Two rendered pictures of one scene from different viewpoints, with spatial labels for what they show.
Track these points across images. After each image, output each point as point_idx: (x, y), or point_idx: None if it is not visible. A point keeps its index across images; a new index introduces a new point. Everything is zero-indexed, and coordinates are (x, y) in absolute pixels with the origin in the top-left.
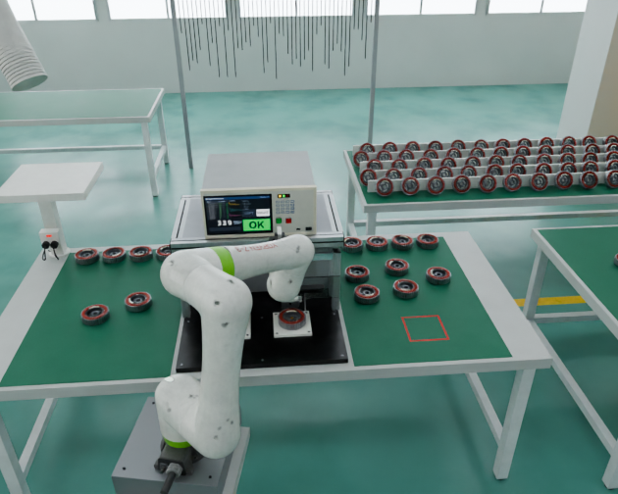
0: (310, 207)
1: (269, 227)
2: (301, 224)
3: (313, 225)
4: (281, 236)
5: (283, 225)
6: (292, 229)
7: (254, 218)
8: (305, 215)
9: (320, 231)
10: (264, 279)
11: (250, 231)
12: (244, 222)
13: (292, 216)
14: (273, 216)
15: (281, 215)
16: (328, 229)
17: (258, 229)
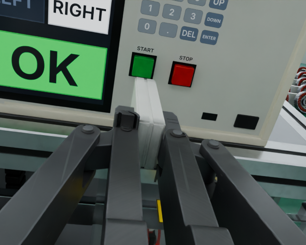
0: (287, 31)
1: (97, 90)
2: (226, 102)
3: (266, 114)
4: (158, 138)
5: (158, 93)
6: (187, 115)
7: (37, 30)
8: (255, 63)
9: (272, 139)
10: (69, 229)
11: (16, 92)
12: None
13: (204, 57)
14: (123, 39)
15: (157, 42)
16: (292, 137)
17: (51, 90)
